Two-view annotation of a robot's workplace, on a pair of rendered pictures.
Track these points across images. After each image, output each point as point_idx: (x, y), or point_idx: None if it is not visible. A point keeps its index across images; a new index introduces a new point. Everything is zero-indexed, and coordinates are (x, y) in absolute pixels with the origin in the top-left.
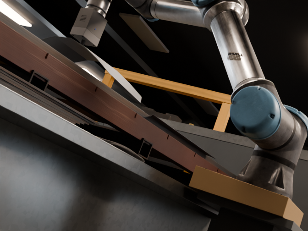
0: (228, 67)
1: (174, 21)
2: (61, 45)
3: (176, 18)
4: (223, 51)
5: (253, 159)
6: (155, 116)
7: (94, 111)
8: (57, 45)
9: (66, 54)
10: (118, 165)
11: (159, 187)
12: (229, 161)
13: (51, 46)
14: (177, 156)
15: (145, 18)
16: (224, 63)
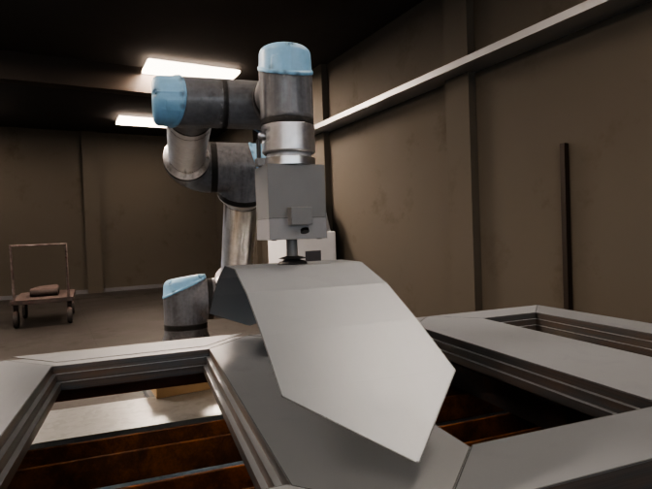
0: (251, 260)
1: (184, 152)
2: (327, 269)
3: (197, 154)
4: (253, 244)
5: (205, 332)
6: (235, 334)
7: None
8: (334, 272)
9: (289, 279)
10: None
11: (182, 424)
12: None
13: (343, 279)
14: None
15: (176, 124)
16: (249, 254)
